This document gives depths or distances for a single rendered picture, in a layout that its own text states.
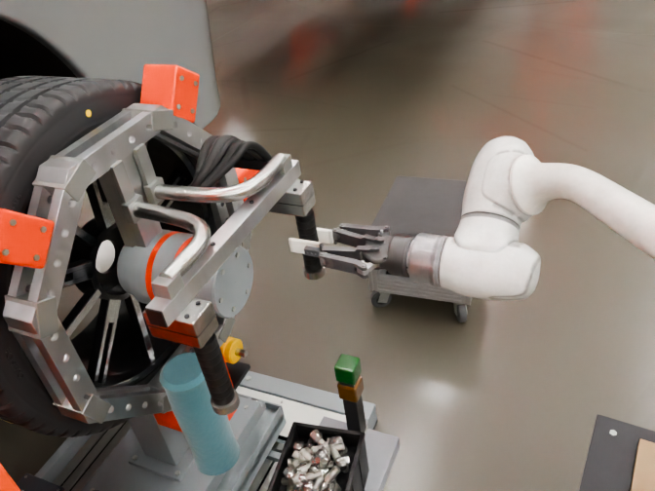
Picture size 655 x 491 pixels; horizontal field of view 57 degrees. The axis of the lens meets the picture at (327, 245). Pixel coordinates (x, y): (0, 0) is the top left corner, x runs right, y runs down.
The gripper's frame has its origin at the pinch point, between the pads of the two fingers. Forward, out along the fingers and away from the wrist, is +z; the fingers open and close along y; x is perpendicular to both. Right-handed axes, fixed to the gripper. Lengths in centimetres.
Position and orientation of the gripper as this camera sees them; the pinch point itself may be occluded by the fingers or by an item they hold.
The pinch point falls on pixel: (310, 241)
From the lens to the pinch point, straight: 115.6
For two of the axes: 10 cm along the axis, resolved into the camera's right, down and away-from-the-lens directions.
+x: -1.3, -8.0, -5.8
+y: 4.0, -5.8, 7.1
